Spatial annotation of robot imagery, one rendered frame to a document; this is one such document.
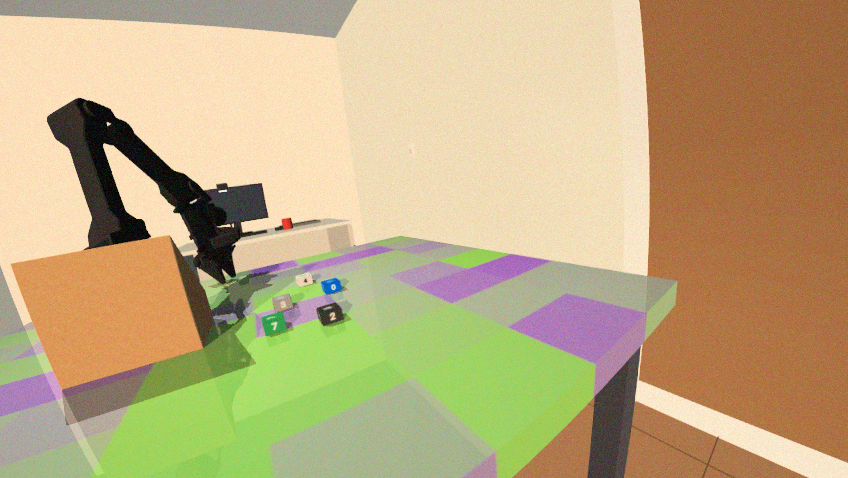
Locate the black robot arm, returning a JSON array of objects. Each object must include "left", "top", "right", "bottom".
[{"left": 47, "top": 98, "right": 241, "bottom": 251}]

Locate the blue block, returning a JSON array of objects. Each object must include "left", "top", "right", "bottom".
[{"left": 321, "top": 278, "right": 342, "bottom": 295}]

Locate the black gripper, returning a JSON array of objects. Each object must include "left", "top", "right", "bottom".
[{"left": 189, "top": 221, "right": 237, "bottom": 285}]

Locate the green block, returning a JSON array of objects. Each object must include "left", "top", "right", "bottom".
[{"left": 261, "top": 312, "right": 287, "bottom": 335}]

